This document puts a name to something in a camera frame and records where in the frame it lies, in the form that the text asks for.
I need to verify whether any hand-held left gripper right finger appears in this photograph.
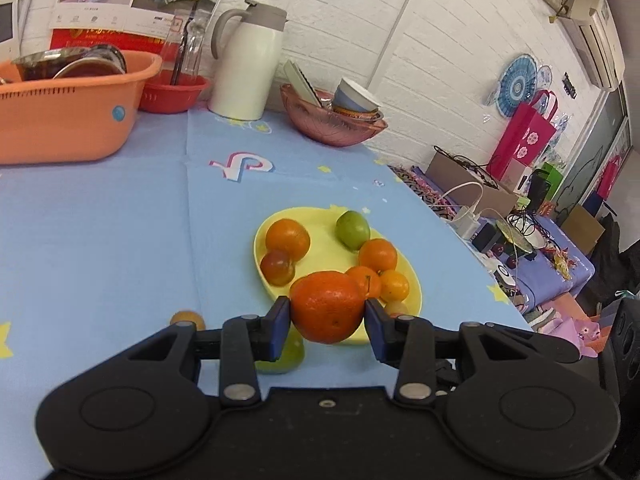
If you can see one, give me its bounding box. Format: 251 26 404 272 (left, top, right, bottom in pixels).
364 299 583 404

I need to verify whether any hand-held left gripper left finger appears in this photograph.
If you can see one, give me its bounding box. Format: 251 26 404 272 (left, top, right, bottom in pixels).
125 296 292 407

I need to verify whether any dark rough orange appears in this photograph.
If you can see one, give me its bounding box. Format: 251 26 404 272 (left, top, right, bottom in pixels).
290 270 367 345

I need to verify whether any small orange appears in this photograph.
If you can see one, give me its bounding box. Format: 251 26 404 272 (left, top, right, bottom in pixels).
378 270 410 303

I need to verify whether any orange with stem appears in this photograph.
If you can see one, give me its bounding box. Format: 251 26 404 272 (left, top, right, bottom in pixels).
345 266 383 302

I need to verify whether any red brown plum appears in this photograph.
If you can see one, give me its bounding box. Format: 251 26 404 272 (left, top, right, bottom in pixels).
260 250 296 285

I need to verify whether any large orange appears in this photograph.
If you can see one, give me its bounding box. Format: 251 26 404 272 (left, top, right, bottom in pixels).
265 218 311 262
358 239 398 273

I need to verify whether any yellow plastic plate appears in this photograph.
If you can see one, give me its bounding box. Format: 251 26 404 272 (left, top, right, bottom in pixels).
253 206 423 347

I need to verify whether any green round fruit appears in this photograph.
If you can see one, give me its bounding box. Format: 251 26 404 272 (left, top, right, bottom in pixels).
335 210 371 251
255 329 306 375

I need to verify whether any small brown longan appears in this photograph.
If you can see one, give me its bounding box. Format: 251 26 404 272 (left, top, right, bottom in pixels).
170 311 206 332

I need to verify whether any white charger plug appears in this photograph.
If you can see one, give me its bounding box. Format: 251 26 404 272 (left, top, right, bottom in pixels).
452 205 481 238

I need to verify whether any purple patterned cloth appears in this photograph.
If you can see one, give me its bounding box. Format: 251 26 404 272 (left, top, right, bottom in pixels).
390 164 457 221

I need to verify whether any cardboard box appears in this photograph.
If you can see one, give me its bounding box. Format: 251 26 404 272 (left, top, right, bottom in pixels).
425 152 518 218

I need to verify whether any blue printed tablecloth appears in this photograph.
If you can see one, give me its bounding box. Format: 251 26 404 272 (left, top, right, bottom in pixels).
0 102 533 480

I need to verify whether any pink glass bowl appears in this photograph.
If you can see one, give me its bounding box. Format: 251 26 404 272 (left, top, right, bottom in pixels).
280 82 389 148

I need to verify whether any stack of ceramic bowls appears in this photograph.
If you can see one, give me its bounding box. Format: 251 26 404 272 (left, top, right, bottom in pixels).
331 77 383 121

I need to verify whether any white rice scoop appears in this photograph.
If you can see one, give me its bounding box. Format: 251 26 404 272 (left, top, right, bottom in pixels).
283 60 323 107

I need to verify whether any pink gift bag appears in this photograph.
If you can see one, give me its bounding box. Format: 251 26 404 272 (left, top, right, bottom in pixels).
492 90 557 186

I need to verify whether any red plastic basket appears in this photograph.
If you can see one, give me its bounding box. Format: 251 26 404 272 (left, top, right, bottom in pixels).
138 74 211 114

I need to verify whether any white thermos jug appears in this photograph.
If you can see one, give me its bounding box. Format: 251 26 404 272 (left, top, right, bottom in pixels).
207 0 288 121

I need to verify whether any blue round paper fan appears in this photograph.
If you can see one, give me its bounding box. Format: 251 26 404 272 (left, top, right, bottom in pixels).
487 54 540 117

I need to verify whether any clear glass bottle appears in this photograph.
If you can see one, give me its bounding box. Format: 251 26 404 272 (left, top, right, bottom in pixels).
177 8 212 86
159 10 187 77

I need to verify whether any orange plastic basket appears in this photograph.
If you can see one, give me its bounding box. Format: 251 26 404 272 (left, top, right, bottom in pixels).
0 50 163 165

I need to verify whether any metal pot lid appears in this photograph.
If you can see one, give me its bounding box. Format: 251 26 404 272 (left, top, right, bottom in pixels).
12 45 127 82

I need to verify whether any white air conditioner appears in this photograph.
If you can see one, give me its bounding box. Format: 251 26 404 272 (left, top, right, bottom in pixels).
557 0 626 92

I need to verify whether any white screen monitor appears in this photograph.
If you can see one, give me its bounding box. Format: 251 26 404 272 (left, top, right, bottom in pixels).
0 0 33 57

